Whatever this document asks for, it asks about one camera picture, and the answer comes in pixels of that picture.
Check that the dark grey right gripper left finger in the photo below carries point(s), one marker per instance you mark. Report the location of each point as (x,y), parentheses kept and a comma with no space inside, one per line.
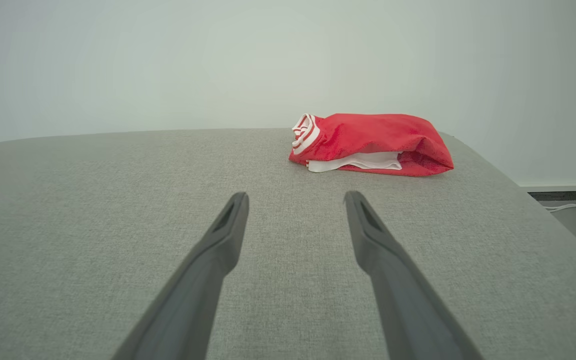
(193,290)

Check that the red white basketball jersey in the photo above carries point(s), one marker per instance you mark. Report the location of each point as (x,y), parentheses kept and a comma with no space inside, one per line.
(378,137)

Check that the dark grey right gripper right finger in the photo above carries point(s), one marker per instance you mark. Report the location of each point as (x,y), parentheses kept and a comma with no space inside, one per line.
(408,300)

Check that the black baseboard strip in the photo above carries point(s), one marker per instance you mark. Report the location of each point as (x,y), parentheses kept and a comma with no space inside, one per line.
(563,195)

